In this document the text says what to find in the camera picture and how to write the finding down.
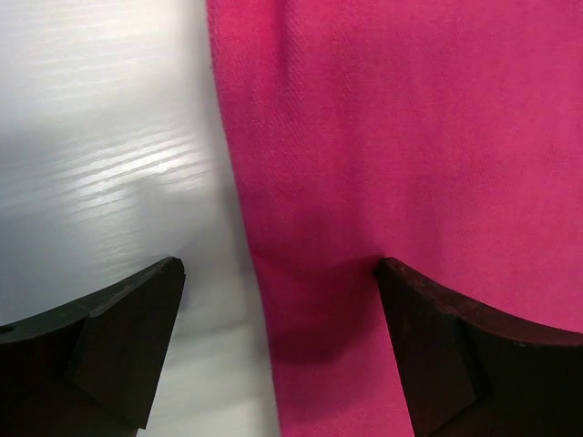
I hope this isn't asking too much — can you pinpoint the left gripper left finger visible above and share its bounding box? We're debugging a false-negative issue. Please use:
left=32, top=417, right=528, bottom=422
left=1, top=257, right=186, bottom=436

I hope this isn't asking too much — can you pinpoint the magenta cloth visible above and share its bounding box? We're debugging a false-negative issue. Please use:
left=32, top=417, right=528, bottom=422
left=207, top=1, right=582, bottom=436

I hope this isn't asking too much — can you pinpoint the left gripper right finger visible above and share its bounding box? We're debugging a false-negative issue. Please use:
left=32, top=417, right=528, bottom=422
left=374, top=258, right=582, bottom=436

